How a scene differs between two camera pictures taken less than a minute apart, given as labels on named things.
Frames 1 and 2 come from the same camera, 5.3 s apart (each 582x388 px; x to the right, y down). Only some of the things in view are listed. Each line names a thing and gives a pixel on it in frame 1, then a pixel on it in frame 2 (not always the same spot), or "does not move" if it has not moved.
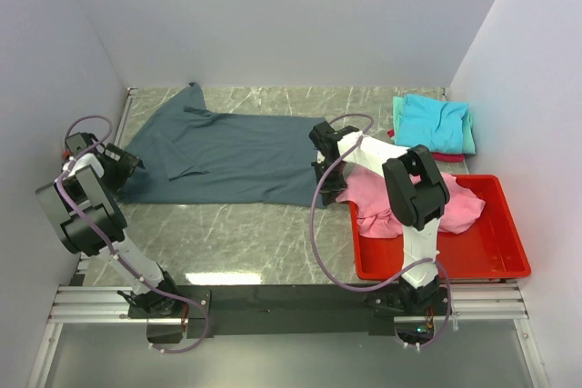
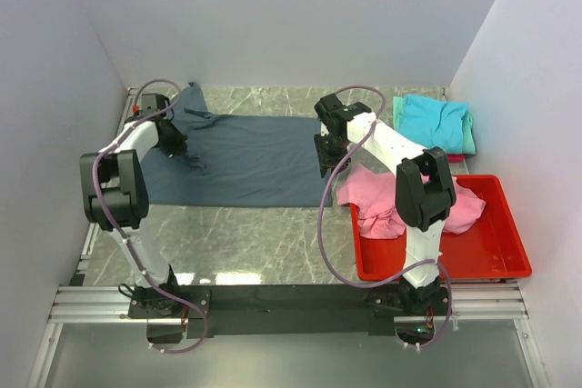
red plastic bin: [488, 248] does not move
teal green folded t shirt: [468, 147] does not move
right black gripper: [328, 179] → [329, 157]
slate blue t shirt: [188, 154] does not move
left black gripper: [125, 163] → [173, 144]
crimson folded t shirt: [439, 156] does not move
